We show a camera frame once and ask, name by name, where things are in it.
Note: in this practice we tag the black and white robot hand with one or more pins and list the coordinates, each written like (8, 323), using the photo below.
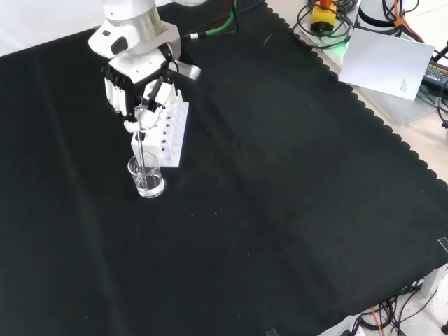
(140, 80)

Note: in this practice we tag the clear glass rod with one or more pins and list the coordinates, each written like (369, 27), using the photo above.
(141, 157)

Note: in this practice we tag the white test tube rack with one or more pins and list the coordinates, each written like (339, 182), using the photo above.
(173, 140)

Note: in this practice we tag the clear glass beaker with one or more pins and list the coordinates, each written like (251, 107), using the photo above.
(147, 180)

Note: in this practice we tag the black bench cloth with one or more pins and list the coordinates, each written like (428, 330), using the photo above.
(245, 196)

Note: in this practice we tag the yellow stop button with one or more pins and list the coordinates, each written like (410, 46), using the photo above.
(323, 15)

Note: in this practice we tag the pale board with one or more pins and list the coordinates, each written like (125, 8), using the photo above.
(385, 63)

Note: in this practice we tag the clear tape piece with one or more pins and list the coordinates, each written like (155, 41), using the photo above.
(272, 332)
(443, 244)

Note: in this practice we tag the black power adapter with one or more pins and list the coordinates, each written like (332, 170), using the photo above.
(437, 73)

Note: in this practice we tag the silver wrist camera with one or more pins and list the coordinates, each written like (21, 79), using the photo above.
(189, 71)

